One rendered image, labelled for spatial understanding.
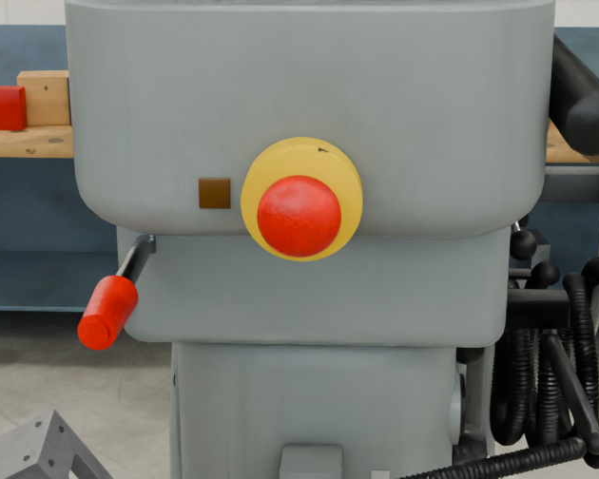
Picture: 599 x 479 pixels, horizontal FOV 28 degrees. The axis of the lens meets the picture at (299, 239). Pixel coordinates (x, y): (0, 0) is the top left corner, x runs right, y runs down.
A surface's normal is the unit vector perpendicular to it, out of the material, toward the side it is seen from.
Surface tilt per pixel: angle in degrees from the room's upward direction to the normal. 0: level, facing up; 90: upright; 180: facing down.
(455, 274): 90
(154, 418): 0
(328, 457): 0
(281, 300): 90
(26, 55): 90
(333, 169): 90
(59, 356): 0
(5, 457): 32
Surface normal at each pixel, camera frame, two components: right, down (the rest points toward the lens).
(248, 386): -0.15, 0.31
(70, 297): 0.00, -0.95
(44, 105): 0.11, 0.32
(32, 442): -0.51, -0.76
